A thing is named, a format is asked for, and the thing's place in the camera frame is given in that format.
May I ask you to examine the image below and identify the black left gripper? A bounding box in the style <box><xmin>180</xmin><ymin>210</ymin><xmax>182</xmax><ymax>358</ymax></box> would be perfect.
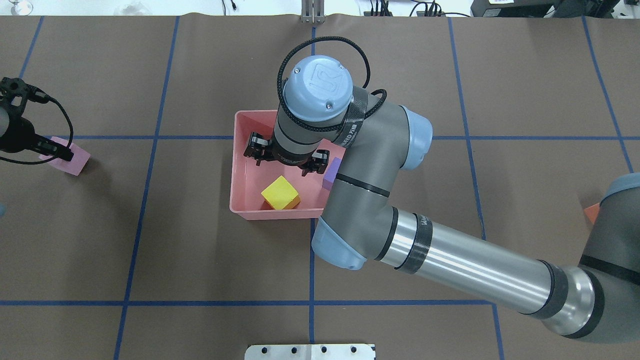
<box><xmin>0</xmin><ymin>77</ymin><xmax>74</xmax><ymax>162</ymax></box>

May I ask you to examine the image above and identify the aluminium frame post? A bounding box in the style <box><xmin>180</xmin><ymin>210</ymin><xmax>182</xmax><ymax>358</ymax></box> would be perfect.
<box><xmin>300</xmin><ymin>0</ymin><xmax>326</xmax><ymax>25</ymax></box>

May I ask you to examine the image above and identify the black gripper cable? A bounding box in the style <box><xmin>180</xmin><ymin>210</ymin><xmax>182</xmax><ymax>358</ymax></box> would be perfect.
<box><xmin>276</xmin><ymin>36</ymin><xmax>388</xmax><ymax>136</ymax></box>
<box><xmin>0</xmin><ymin>90</ymin><xmax>75</xmax><ymax>166</ymax></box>

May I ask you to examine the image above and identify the orange foam block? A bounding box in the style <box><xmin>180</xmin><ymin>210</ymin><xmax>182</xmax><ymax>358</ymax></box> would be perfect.
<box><xmin>583</xmin><ymin>203</ymin><xmax>601</xmax><ymax>225</ymax></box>

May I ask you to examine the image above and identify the purple foam block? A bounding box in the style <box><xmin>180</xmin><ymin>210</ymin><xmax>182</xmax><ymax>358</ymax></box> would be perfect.
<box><xmin>322</xmin><ymin>157</ymin><xmax>342</xmax><ymax>191</ymax></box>

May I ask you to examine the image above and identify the light pink foam block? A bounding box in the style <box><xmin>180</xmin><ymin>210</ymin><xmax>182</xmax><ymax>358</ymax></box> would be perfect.
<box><xmin>39</xmin><ymin>136</ymin><xmax>92</xmax><ymax>177</ymax></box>

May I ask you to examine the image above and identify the yellow foam block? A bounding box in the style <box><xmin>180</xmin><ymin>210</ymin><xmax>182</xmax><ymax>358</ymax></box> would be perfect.
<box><xmin>260</xmin><ymin>175</ymin><xmax>302</xmax><ymax>210</ymax></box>

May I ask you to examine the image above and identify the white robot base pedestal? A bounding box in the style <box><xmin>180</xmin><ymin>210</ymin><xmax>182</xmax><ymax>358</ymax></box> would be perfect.
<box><xmin>244</xmin><ymin>343</ymin><xmax>377</xmax><ymax>360</ymax></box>

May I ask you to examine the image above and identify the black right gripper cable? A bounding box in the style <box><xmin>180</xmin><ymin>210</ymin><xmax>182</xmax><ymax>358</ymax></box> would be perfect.
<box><xmin>276</xmin><ymin>36</ymin><xmax>388</xmax><ymax>136</ymax></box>

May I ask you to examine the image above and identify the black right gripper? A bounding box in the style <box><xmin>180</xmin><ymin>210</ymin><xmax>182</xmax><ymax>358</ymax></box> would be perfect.
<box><xmin>243</xmin><ymin>132</ymin><xmax>330</xmax><ymax>177</ymax></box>

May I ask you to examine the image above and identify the pink plastic bin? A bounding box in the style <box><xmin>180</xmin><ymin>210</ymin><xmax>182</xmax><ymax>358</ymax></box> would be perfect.
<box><xmin>230</xmin><ymin>109</ymin><xmax>330</xmax><ymax>221</ymax></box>

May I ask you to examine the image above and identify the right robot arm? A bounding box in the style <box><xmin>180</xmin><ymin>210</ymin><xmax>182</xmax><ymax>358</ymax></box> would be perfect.
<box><xmin>209</xmin><ymin>43</ymin><xmax>639</xmax><ymax>352</ymax></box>

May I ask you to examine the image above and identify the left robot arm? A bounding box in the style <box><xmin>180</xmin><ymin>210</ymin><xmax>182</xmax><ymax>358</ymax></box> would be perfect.
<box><xmin>0</xmin><ymin>77</ymin><xmax>74</xmax><ymax>166</ymax></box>

